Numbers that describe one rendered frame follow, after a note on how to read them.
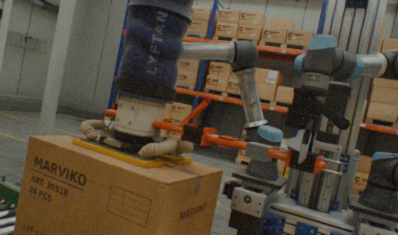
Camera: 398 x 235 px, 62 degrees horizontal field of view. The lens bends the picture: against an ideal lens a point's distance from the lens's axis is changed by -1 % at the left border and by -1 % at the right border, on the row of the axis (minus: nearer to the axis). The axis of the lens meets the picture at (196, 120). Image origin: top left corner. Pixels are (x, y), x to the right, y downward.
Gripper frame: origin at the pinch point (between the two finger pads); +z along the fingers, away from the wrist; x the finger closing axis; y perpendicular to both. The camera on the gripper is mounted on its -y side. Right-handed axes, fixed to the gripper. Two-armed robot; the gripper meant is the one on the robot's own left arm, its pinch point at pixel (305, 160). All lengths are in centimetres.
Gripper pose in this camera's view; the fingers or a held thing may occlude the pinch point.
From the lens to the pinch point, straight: 100.1
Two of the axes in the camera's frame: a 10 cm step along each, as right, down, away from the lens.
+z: -1.9, 9.8, 0.5
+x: -4.7, -0.4, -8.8
